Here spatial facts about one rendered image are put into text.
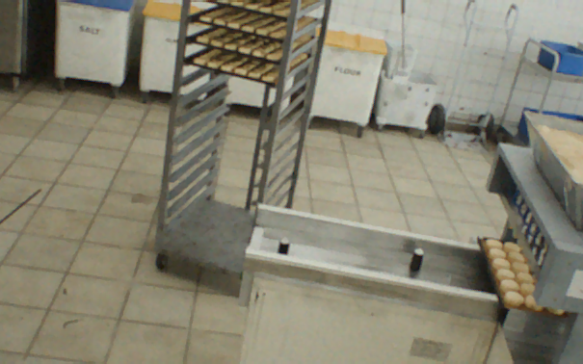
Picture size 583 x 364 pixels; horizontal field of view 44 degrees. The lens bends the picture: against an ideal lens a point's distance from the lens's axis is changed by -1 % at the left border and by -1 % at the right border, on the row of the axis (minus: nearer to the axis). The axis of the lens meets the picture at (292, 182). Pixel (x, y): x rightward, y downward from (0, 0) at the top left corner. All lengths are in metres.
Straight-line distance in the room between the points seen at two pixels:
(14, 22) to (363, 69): 2.53
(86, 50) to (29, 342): 3.04
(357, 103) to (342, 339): 3.70
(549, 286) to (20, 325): 2.12
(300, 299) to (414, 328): 0.33
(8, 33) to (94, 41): 0.61
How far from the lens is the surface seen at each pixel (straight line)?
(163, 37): 5.50
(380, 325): 2.06
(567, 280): 1.83
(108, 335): 3.10
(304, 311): 2.04
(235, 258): 3.42
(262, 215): 2.23
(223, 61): 3.13
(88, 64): 5.67
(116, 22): 5.55
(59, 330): 3.13
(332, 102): 5.60
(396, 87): 5.84
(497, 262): 2.21
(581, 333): 1.92
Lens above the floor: 1.88
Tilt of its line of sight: 24 degrees down
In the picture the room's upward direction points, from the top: 11 degrees clockwise
